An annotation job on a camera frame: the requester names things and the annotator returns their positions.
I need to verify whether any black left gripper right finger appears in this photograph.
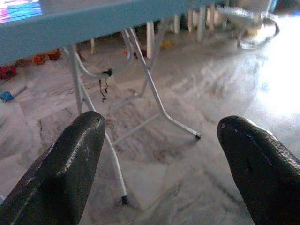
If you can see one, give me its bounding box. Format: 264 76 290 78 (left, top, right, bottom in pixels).
217 115 300 225

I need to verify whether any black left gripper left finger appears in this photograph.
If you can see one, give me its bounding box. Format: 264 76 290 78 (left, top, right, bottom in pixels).
0 111 106 225

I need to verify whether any blue plastic toy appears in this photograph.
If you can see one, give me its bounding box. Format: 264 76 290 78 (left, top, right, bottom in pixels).
0 85 28 103

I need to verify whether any red toy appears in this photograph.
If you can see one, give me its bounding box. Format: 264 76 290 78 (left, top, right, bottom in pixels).
0 65 17 80

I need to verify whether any orange toy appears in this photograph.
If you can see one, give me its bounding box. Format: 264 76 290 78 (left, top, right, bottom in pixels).
32 48 62 65

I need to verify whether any light blue folding table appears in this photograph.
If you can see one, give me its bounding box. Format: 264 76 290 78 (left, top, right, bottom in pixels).
0 0 227 206

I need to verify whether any white furniture leg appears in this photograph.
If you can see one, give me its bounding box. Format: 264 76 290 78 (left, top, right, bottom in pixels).
146 21 155 59
173 14 180 35

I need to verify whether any colourful printed cloth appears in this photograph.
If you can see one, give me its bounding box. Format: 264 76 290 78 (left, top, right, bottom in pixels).
0 0 44 24

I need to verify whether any black hanging cord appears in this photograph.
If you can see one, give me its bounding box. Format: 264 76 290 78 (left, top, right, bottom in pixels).
98 67 113 103

